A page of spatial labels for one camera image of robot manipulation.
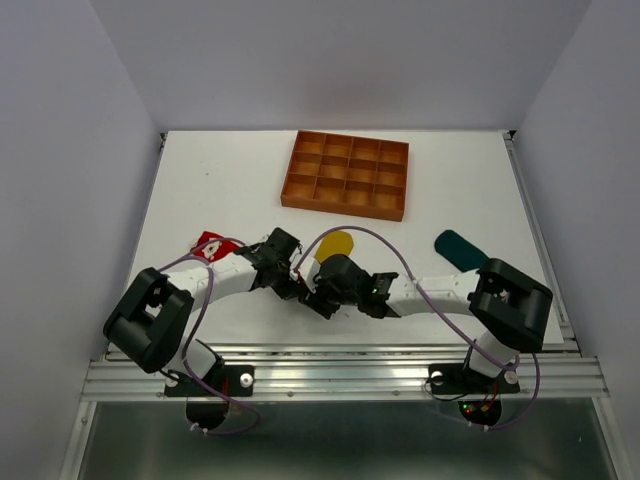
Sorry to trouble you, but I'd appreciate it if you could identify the orange compartment tray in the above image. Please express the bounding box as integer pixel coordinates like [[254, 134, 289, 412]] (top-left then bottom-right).
[[280, 130, 409, 222]]

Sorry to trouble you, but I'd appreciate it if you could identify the yellow bear sock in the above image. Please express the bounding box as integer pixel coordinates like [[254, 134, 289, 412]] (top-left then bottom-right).
[[314, 230, 354, 264]]

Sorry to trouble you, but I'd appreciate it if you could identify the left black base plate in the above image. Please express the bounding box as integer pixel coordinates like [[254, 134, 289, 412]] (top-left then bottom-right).
[[164, 364, 255, 398]]

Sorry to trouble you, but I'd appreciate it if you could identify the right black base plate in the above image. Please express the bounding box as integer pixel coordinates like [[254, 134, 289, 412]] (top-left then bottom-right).
[[426, 363, 520, 396]]

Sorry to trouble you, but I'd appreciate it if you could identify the red sock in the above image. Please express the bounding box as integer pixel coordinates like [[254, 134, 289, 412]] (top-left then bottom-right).
[[190, 231, 241, 263]]

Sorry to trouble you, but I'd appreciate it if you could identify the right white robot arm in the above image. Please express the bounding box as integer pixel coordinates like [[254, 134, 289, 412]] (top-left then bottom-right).
[[294, 254, 553, 390]]

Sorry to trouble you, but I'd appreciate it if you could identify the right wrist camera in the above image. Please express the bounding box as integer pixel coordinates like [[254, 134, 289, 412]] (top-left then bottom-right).
[[292, 257, 321, 293]]

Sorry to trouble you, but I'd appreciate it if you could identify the aluminium mounting rail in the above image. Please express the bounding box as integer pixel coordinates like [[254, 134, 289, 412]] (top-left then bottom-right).
[[81, 344, 609, 402]]

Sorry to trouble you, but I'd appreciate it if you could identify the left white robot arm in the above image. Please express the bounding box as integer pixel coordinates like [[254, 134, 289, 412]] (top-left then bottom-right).
[[103, 227, 301, 394]]

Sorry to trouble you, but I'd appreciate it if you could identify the teal sock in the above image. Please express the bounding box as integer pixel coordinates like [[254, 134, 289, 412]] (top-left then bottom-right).
[[434, 229, 489, 272]]

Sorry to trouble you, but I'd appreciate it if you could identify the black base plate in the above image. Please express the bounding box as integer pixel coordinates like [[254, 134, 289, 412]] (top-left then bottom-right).
[[164, 364, 255, 398], [426, 363, 520, 396]]

